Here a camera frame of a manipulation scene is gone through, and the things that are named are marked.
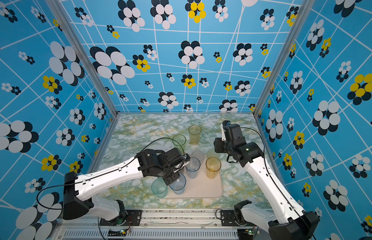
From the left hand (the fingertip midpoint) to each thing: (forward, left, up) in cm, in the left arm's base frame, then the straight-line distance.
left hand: (177, 174), depth 72 cm
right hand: (+14, -21, +7) cm, 27 cm away
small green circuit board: (-22, +32, -19) cm, 43 cm away
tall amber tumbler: (+7, -19, -4) cm, 20 cm away
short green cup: (+18, -20, -11) cm, 29 cm away
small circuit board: (-22, -34, -17) cm, 43 cm away
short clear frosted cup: (+15, -12, -7) cm, 20 cm away
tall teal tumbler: (-2, +10, -14) cm, 17 cm away
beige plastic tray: (0, -13, -18) cm, 22 cm away
